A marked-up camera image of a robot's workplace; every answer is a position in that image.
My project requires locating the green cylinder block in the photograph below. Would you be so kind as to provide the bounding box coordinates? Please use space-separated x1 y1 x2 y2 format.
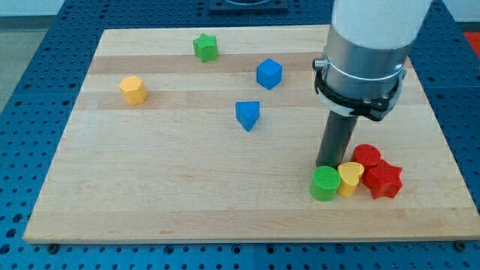
309 166 341 202

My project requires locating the wooden board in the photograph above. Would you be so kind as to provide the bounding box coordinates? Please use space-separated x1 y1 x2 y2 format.
23 25 479 244

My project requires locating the green star block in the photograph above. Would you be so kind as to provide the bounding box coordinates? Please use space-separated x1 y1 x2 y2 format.
193 34 218 62

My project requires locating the blue cube block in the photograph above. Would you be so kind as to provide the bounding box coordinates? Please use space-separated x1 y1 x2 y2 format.
256 58 283 90

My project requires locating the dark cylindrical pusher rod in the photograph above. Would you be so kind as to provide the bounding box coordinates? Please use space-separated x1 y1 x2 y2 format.
316 111 358 168

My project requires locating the red cylinder block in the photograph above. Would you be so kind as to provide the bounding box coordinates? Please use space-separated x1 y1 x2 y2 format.
351 144 382 170

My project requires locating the yellow hexagon block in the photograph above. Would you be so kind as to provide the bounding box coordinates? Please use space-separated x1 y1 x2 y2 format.
118 76 147 105

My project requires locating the blue triangle block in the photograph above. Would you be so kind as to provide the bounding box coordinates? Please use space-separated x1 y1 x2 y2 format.
235 100 260 132

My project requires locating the red star block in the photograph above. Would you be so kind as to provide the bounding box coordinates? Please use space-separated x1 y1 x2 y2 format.
363 160 403 199

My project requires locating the yellow heart block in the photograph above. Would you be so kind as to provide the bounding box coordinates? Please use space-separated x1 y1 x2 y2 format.
337 162 365 198

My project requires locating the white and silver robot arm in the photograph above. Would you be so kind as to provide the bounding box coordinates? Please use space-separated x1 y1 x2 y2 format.
312 0 432 122

